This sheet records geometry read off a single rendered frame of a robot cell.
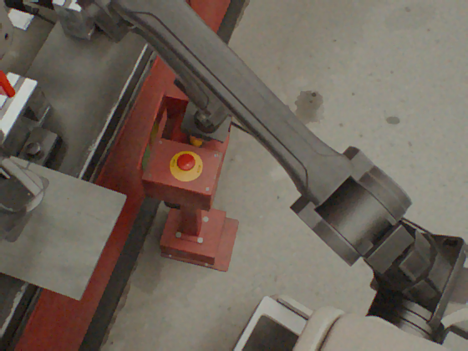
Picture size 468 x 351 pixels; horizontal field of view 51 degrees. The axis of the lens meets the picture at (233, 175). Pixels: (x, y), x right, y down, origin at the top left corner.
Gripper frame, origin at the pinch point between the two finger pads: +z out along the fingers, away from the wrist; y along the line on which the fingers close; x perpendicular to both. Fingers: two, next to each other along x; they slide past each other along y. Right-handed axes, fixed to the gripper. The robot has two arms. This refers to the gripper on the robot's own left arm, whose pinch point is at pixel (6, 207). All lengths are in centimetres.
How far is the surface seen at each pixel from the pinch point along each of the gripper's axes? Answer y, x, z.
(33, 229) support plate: 1.3, 5.1, -0.7
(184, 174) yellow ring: -24.3, 27.9, 12.1
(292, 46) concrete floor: -126, 69, 79
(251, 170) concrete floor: -64, 72, 77
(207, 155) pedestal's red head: -30.6, 30.6, 10.8
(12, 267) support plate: 7.7, 5.2, -0.8
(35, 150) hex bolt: -13.2, -0.5, 11.2
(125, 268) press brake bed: -10, 45, 86
